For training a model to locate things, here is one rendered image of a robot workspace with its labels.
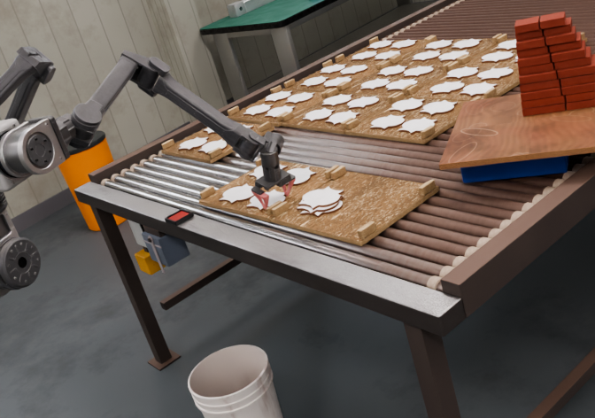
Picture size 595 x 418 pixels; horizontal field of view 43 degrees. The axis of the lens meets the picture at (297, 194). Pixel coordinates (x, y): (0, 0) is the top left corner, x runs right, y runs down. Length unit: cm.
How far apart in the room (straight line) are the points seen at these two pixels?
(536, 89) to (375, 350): 140
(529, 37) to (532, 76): 12
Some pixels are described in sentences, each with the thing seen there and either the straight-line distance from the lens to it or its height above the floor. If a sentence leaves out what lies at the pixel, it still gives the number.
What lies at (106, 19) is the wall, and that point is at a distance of 653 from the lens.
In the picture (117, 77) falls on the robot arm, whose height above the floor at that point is 149.
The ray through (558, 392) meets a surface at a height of 27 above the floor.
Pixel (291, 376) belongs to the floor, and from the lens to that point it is 330.
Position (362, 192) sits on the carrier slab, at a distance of 241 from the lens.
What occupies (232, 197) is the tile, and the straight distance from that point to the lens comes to 266.
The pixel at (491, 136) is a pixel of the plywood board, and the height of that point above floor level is 104.
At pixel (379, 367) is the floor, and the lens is 321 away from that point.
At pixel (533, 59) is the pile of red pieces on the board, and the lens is 240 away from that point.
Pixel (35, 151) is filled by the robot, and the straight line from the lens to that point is 199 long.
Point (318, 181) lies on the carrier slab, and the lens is 259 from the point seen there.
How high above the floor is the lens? 191
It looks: 23 degrees down
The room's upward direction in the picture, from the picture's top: 17 degrees counter-clockwise
